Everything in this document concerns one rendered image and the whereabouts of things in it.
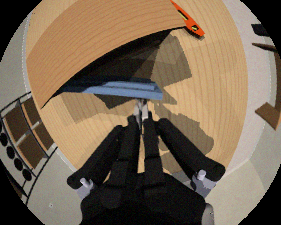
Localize orange spirit level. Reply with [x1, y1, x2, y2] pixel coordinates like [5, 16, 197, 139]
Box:
[170, 0, 205, 37]

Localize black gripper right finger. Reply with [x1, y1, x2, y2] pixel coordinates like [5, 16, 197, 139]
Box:
[142, 100, 226, 212]

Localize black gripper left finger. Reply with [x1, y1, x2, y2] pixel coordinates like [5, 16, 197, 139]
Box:
[67, 102, 142, 211]

